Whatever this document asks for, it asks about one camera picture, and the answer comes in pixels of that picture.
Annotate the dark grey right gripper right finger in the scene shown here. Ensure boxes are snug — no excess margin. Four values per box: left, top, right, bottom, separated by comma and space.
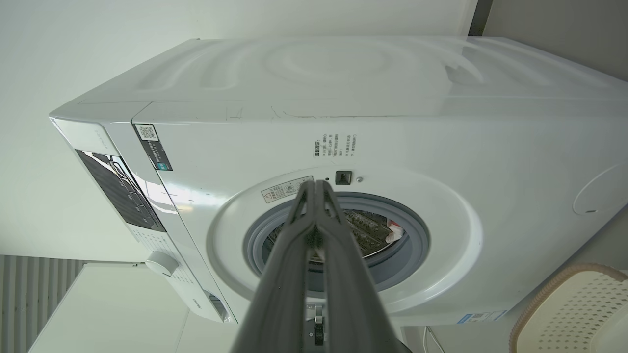
316, 180, 411, 353

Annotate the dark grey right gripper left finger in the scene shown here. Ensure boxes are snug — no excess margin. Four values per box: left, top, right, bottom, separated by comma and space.
231, 181, 317, 353

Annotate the white washing machine dial knob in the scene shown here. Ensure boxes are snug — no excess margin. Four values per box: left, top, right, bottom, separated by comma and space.
145, 251, 180, 277

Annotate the black glossy control display panel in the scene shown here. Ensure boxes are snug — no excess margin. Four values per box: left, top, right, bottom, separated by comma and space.
75, 150, 167, 233

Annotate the beige perforated laundry basket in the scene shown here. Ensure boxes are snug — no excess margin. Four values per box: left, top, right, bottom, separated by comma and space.
509, 262, 628, 353

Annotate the white and red garment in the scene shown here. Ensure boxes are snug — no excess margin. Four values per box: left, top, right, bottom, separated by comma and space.
385, 219, 406, 245

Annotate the grey rubber door gasket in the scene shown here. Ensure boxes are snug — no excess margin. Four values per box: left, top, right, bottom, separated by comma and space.
244, 192, 431, 293

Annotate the white warning sticker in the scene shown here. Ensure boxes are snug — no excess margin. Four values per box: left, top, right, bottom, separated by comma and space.
261, 176, 314, 204

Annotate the blue energy label sticker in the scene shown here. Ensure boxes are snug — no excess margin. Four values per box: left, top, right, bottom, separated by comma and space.
456, 310, 508, 325

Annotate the white cabinet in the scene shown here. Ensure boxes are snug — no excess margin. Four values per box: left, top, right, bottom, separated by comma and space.
28, 262, 241, 353

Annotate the dark QR code sticker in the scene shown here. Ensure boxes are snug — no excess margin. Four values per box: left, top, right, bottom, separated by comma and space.
134, 124, 173, 172

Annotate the white front-load washing machine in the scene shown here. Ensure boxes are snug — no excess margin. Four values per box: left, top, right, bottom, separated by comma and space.
49, 35, 628, 327

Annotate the grey ribbed panel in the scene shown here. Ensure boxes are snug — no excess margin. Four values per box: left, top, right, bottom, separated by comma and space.
0, 254, 89, 353

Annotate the round white filter cover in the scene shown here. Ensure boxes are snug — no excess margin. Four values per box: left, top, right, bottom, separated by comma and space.
573, 162, 628, 216

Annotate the dark vertical wall strip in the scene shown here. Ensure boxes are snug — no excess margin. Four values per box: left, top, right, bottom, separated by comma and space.
468, 0, 494, 37

